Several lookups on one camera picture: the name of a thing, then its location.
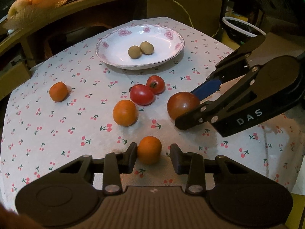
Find small orange fruit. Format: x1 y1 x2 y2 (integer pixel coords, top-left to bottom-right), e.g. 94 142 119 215
137 136 162 165

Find red tomato oval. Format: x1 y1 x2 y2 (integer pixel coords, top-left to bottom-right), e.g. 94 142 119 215
129 84 155 106

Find glass fruit dish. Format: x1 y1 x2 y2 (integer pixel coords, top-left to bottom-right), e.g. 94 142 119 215
2 0 68 30

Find black bin white rim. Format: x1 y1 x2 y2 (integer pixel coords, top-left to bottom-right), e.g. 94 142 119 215
222 17 266 45

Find dark red brown tomato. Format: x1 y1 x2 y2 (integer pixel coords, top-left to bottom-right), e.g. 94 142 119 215
167 92 200 120

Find red tomato with stem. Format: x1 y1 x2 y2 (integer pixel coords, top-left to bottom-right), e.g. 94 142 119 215
146 76 165 95

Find tan longan right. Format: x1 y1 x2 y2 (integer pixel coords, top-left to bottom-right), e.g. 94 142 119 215
140 41 154 55

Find pale apple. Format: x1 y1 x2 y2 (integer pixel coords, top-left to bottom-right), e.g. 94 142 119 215
7 0 32 20

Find wooden TV cabinet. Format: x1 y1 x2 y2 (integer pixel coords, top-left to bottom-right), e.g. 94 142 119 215
1 0 225 98

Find tan longan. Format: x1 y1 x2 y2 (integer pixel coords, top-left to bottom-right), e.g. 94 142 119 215
128 46 142 59
140 41 154 55

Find cherry print tablecloth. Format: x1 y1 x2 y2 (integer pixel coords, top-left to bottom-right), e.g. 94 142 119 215
1 18 304 210

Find tan longan left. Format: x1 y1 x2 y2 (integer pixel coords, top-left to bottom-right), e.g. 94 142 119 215
128 46 142 59

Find orange persimmon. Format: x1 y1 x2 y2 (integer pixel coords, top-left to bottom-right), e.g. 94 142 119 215
49 82 69 102
113 100 138 127

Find white floral plate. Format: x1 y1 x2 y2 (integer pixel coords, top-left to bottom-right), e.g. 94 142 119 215
96 24 185 70

